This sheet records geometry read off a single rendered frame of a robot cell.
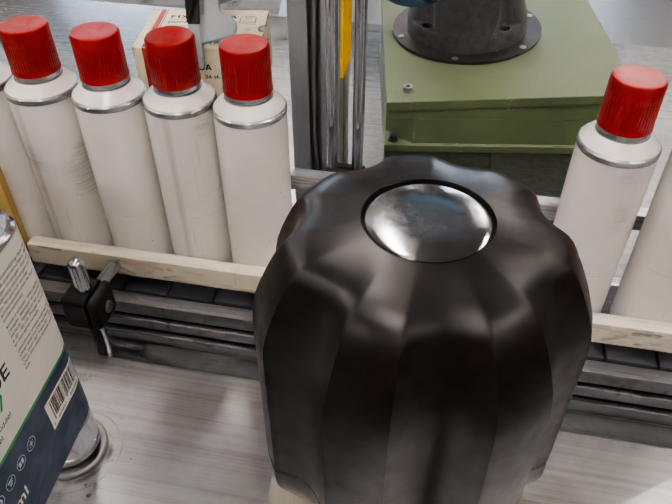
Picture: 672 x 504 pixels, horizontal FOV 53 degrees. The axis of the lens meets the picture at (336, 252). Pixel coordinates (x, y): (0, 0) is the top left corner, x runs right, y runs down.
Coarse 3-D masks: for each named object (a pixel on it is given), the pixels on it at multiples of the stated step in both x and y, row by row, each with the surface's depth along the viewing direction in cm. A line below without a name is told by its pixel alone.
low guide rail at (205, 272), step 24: (48, 240) 55; (96, 264) 55; (144, 264) 53; (168, 264) 53; (192, 264) 53; (216, 264) 53; (240, 264) 53; (240, 288) 53; (600, 336) 49; (624, 336) 48; (648, 336) 48
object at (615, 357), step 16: (48, 272) 57; (64, 272) 57; (96, 272) 57; (112, 288) 56; (128, 288) 56; (144, 288) 56; (160, 288) 56; (176, 288) 56; (192, 288) 56; (208, 288) 56; (224, 304) 55; (240, 304) 54; (608, 304) 54; (592, 352) 51; (608, 352) 51; (624, 352) 51; (640, 352) 51; (656, 352) 51; (656, 368) 50
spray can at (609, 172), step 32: (608, 96) 41; (640, 96) 39; (608, 128) 41; (640, 128) 41; (576, 160) 44; (608, 160) 41; (640, 160) 41; (576, 192) 44; (608, 192) 43; (640, 192) 43; (576, 224) 45; (608, 224) 44; (608, 256) 46; (608, 288) 49
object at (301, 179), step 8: (296, 168) 54; (296, 176) 54; (304, 176) 54; (312, 176) 54; (320, 176) 54; (296, 184) 54; (304, 184) 54; (312, 184) 54; (544, 200) 51; (552, 200) 51; (544, 208) 51; (552, 208) 51; (640, 208) 50; (648, 208) 50; (552, 216) 51; (640, 216) 50; (640, 224) 50
